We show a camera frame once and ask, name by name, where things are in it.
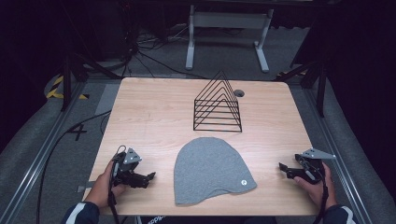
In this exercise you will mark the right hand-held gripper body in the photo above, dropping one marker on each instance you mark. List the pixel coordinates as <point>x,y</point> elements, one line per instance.
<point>311,161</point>

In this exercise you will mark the person's dark clothing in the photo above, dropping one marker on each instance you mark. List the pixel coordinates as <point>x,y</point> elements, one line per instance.
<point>202,220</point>

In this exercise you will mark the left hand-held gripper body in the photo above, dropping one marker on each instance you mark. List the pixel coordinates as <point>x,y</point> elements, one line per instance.
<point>130,161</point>

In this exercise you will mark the black tripod stand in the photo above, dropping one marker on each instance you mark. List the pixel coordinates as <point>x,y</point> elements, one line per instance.
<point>320,90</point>
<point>66,81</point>

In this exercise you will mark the white metal desk frame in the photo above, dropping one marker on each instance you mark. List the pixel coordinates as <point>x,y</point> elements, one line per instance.
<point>229,20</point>

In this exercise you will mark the person's right hand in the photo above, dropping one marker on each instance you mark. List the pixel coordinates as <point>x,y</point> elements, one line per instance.
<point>319,189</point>

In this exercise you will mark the aluminium floor rail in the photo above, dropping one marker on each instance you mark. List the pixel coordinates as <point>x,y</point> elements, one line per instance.
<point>339,155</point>
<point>37,161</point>

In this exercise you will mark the yellow black floor tape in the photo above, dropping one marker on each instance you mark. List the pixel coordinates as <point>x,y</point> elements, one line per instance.
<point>56,90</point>

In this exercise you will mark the grey beanie hat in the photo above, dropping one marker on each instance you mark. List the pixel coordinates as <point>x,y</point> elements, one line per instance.
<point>208,171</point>

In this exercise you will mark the person's left hand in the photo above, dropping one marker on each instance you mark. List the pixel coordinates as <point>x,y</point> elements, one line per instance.
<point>104,186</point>

